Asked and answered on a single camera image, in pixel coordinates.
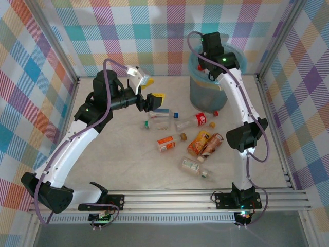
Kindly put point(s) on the clear bottle green cap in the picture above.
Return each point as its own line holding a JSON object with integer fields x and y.
{"x": 147, "y": 124}

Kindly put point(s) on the orange label bottle brown cap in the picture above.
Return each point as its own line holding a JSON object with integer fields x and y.
{"x": 167, "y": 144}

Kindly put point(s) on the yellow orange juice bottle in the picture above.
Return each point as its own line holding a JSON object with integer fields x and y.
{"x": 198, "y": 144}

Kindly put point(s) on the green white label bottle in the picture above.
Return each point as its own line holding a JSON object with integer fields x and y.
{"x": 190, "y": 164}

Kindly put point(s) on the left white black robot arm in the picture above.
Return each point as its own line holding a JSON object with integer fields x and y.
{"x": 69, "y": 151}

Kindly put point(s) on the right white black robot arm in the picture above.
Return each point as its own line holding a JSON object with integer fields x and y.
{"x": 239, "y": 103}

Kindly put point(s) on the blue translucent plastic bin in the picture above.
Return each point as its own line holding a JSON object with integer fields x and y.
{"x": 205, "y": 95}

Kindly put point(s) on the clear bottle blue cap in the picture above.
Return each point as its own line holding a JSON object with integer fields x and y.
{"x": 166, "y": 113}

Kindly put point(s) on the brown coffee drink bottle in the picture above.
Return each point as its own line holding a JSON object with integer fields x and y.
{"x": 212, "y": 145}

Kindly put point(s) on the small black controller board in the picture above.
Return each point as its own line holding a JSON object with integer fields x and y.
{"x": 242, "y": 216}
{"x": 101, "y": 218}

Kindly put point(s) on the aluminium frame post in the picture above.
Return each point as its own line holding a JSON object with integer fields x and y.
{"x": 281, "y": 38}
{"x": 53, "y": 38}

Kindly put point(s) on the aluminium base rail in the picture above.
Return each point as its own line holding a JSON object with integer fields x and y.
{"x": 167, "y": 202}

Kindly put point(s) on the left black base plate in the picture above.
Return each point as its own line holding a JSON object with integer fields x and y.
{"x": 118, "y": 202}

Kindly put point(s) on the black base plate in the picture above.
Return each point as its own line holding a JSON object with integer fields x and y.
{"x": 223, "y": 200}
{"x": 118, "y": 202}

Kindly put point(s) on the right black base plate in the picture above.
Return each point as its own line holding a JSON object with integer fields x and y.
{"x": 223, "y": 200}

